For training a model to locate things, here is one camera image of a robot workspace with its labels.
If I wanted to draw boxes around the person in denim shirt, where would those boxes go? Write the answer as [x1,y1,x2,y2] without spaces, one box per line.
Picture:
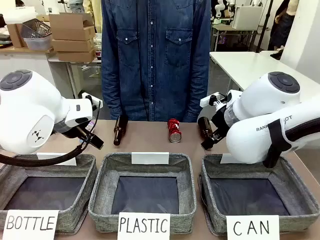
[100,0,212,123]

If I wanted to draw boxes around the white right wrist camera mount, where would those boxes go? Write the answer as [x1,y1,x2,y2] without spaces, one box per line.
[199,92,229,109]

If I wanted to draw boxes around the white cabinet wooden top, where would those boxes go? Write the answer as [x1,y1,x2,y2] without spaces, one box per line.
[0,45,58,87]

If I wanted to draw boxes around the black mesh basket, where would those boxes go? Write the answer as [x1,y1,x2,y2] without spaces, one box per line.
[20,18,53,40]

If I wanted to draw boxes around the white paper sign BOTTLE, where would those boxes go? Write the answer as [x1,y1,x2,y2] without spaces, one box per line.
[1,209,60,240]

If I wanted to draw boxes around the grey fabric basket plastic label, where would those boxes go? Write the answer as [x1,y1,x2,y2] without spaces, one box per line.
[88,152,198,234]

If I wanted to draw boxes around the open cardboard box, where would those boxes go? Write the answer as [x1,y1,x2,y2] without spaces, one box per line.
[48,12,96,31]

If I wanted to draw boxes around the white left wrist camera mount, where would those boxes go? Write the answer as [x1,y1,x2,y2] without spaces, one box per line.
[81,92,104,111]

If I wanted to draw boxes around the background person dark clothes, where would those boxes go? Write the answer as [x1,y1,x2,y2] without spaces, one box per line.
[268,0,297,51]

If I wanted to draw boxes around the blank white card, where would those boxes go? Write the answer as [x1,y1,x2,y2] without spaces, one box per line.
[219,153,237,165]
[36,151,77,167]
[130,151,170,166]

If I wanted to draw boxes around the clear plastic bin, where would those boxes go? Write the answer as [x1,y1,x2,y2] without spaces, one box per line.
[23,34,54,51]

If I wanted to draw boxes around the brown glass bottle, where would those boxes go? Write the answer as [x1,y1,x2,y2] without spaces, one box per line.
[197,116,215,139]
[112,114,129,147]

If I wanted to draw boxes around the grey fabric basket bottle label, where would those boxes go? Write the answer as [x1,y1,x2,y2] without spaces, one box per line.
[0,153,99,235]

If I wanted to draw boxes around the white desk grey legs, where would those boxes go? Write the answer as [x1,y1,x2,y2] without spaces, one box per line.
[48,55,103,99]

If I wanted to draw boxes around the crushed red can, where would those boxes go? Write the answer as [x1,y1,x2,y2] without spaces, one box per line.
[167,118,182,144]

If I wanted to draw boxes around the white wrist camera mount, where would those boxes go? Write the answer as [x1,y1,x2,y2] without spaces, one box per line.
[81,92,104,111]
[199,92,229,109]

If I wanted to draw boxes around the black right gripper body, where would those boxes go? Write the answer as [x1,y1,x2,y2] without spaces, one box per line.
[211,107,230,141]

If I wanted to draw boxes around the black tripod pole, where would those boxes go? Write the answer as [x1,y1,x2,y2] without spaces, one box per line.
[258,0,275,53]

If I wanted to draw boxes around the white paper sign PLASTIC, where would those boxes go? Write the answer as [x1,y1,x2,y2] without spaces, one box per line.
[117,212,172,240]

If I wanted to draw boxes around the white paper sign CAN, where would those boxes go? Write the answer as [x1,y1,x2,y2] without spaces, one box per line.
[225,214,280,240]

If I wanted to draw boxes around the white square box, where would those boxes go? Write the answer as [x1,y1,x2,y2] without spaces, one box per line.
[230,5,264,31]

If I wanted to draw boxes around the grey fabric basket can label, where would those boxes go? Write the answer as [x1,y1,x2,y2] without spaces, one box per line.
[198,153,320,236]

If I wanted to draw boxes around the white table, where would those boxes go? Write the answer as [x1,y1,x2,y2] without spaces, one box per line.
[209,50,320,92]

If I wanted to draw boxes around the black cable sleeve with strap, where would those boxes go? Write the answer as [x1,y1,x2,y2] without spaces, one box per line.
[262,101,320,169]

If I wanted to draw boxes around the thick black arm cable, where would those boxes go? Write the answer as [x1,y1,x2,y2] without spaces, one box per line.
[0,143,89,166]

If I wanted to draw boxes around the tall cardboard box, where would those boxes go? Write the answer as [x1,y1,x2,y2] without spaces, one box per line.
[6,22,27,49]

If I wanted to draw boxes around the white foam block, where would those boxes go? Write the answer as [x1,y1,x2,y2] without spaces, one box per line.
[10,5,39,25]

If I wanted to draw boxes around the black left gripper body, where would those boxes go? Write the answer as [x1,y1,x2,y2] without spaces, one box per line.
[59,122,91,142]

